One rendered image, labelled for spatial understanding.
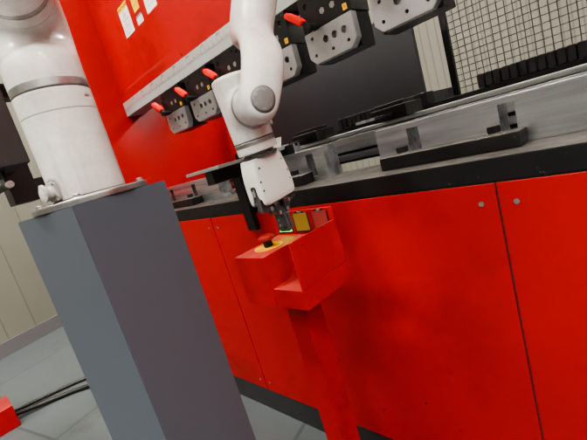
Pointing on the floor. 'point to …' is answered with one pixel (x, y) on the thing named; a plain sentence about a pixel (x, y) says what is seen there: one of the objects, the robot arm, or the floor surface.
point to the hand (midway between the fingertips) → (284, 221)
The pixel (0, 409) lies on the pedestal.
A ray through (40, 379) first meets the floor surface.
